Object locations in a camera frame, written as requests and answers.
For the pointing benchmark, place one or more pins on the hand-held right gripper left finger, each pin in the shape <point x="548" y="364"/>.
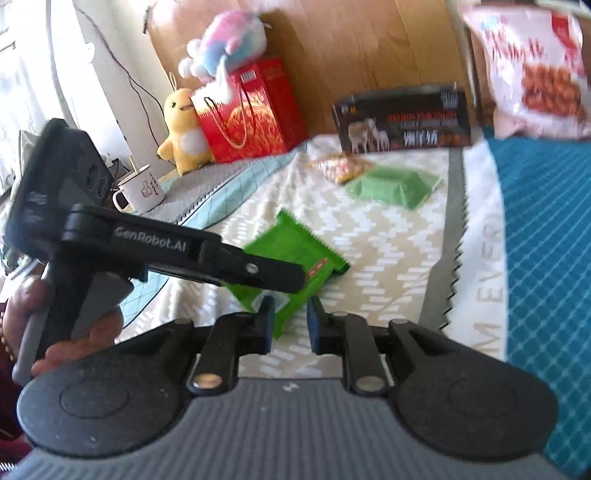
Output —
<point x="267" y="323"/>

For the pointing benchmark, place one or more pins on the light green snack packet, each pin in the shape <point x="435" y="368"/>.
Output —
<point x="392" y="187"/>

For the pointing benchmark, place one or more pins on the pastel unicorn plush toy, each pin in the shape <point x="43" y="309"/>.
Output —
<point x="231" y="44"/>

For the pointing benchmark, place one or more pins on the black printed cardboard box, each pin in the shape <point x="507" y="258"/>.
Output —
<point x="401" y="117"/>

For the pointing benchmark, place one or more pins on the green zigzag-edged snack packet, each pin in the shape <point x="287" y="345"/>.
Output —
<point x="300" y="258"/>

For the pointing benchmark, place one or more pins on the white enamel mug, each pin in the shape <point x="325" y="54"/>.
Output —
<point x="141" y="191"/>

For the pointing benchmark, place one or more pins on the brown cushion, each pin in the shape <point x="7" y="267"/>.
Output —
<point x="480" y="92"/>

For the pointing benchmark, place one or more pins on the clear-wrapped orange snack bar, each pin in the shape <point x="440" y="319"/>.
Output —
<point x="341" y="168"/>

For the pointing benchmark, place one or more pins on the large pink dough-twist snack bag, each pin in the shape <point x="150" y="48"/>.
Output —
<point x="535" y="69"/>

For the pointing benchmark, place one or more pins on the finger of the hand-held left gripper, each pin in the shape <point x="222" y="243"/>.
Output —
<point x="268" y="272"/>

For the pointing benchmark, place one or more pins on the wooden headboard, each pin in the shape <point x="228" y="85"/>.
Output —
<point x="360" y="41"/>

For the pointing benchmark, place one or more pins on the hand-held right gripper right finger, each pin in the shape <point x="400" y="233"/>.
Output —
<point x="315" y="323"/>

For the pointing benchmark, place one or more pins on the light blue checked quilt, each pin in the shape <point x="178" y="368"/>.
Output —
<point x="217" y="184"/>

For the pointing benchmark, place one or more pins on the yellow duck plush toy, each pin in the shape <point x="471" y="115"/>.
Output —
<point x="184" y="134"/>

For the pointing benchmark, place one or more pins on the beige dashed-print bedsheet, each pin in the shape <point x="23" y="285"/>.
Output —
<point x="392" y="258"/>

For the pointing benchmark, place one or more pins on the person's left hand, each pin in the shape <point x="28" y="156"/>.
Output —
<point x="92" y="330"/>

